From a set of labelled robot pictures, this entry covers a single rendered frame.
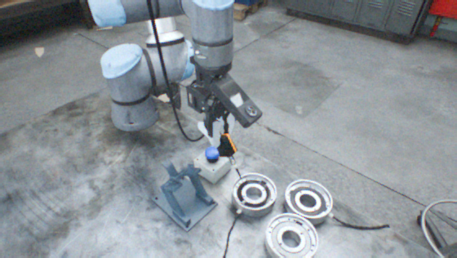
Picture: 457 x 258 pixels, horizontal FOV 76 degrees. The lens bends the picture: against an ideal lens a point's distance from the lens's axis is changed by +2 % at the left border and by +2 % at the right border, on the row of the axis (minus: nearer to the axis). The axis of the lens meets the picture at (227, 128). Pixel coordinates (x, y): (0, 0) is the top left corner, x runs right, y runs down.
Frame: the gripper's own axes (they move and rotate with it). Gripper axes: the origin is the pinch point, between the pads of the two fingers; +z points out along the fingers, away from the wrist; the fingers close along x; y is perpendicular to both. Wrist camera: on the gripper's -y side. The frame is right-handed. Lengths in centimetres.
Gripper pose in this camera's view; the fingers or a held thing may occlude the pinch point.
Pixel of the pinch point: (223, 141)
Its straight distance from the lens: 67.4
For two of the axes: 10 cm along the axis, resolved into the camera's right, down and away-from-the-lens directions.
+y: -7.4, -4.4, 5.2
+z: 0.0, 7.6, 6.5
